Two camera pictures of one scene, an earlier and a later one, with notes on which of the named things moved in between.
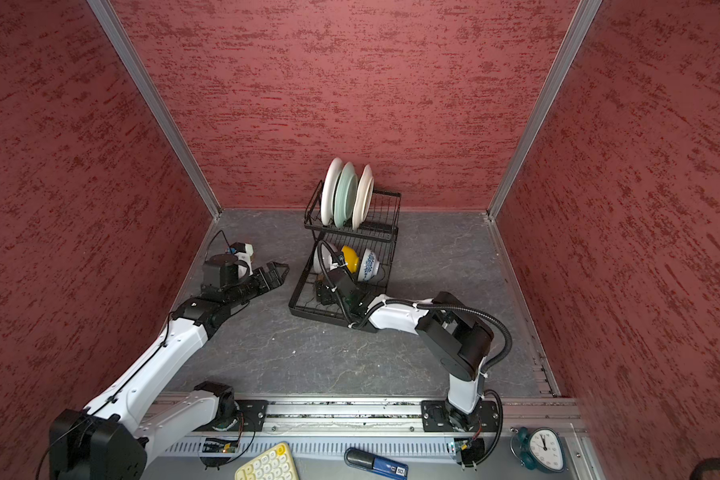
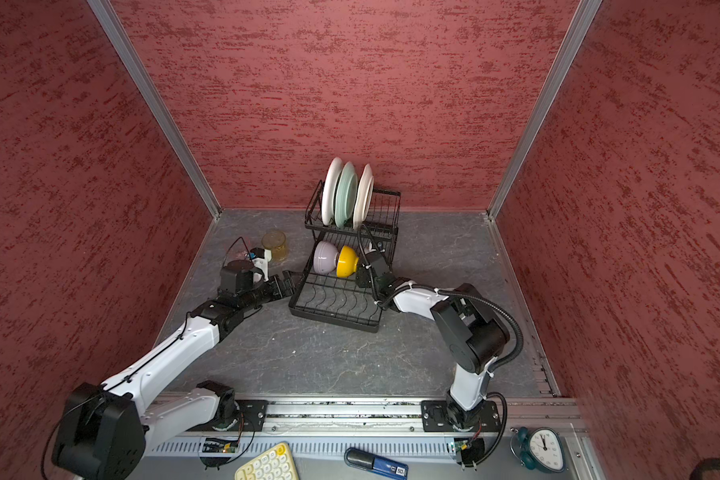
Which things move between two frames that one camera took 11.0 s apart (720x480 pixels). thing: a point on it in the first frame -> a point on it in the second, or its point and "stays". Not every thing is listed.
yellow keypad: [275, 464] stays
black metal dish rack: [348, 269] stays
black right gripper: [324, 293] -> [362, 277]
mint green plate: [346, 196] stays
